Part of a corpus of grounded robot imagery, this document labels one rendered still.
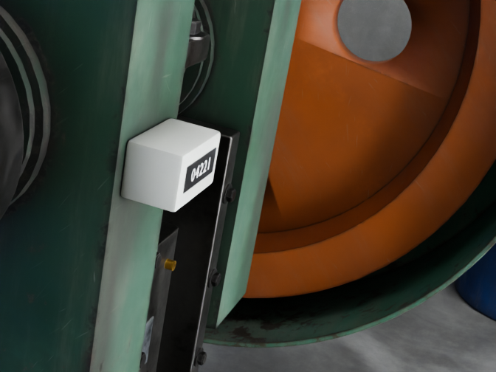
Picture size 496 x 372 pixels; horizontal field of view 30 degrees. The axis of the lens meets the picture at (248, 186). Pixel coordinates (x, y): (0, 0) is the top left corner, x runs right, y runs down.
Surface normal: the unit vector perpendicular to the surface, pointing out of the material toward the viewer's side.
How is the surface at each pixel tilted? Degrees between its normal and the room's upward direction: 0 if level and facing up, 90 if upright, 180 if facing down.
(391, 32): 90
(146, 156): 90
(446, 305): 0
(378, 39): 90
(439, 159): 90
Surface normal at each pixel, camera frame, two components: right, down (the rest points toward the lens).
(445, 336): 0.17, -0.92
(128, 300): 0.93, 0.26
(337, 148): -0.32, 0.28
